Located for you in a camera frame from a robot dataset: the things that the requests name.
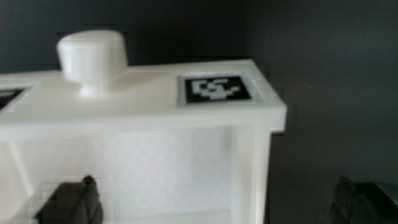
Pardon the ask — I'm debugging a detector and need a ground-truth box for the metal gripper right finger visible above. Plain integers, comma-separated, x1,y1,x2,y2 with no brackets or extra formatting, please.
329,177,398,224

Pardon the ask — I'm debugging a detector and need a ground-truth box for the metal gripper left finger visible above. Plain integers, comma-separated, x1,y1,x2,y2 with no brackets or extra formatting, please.
34,175,103,224

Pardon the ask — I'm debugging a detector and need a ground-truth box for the white drawer box with knob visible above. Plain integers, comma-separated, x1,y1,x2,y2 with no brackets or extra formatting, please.
0,30,286,224

